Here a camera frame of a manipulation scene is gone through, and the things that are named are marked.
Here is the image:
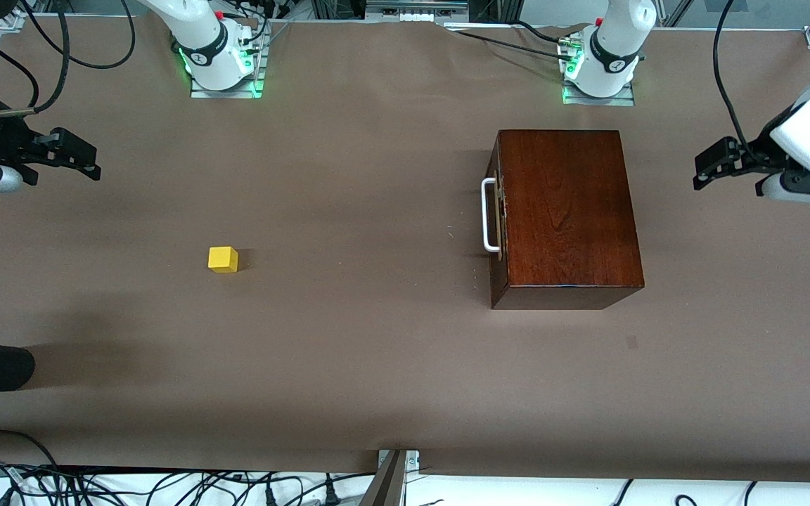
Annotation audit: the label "small metal bracket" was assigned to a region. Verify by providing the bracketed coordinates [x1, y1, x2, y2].
[378, 449, 420, 473]

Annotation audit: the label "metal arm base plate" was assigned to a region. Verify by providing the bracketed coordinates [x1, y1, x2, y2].
[190, 69, 266, 100]
[562, 82, 636, 108]

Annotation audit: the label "dark brown wooden cabinet box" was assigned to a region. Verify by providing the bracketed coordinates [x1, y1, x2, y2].
[489, 129, 645, 311]

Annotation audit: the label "aluminium frame strut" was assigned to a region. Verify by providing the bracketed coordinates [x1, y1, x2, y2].
[660, 0, 695, 27]

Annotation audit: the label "grey mount beam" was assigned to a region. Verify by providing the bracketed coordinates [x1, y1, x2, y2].
[358, 450, 407, 506]

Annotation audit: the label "black base cables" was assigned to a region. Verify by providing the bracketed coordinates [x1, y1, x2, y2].
[226, 0, 293, 50]

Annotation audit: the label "yellow block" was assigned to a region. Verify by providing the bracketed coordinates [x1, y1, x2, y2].
[207, 246, 240, 274]

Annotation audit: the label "black arched cable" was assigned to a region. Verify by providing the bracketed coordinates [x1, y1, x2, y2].
[0, 429, 61, 470]

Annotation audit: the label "brown table cover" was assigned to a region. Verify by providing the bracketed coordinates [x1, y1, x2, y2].
[0, 18, 810, 486]

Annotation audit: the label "silver frame rail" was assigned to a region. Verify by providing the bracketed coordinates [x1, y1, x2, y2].
[365, 0, 470, 20]

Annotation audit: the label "short black table cable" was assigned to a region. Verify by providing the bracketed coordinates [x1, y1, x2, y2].
[514, 20, 578, 46]

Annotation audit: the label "wooden drawer with white handle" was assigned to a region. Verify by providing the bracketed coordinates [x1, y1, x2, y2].
[482, 134, 511, 262]

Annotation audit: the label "long black table cable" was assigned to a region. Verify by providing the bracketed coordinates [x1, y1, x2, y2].
[456, 30, 578, 63]

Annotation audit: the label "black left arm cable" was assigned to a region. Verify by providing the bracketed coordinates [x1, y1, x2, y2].
[712, 0, 754, 160]

